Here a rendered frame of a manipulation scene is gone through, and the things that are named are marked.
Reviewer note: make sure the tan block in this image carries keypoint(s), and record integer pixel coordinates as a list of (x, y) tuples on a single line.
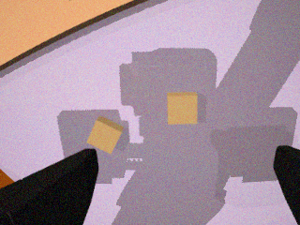
[(105, 134), (182, 108)]

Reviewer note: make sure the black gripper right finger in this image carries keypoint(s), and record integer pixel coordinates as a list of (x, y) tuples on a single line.
[(287, 170)]

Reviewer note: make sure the brown block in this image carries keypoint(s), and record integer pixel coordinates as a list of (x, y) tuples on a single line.
[(4, 179)]

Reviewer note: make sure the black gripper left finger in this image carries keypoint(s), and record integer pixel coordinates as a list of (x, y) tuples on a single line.
[(57, 195)]

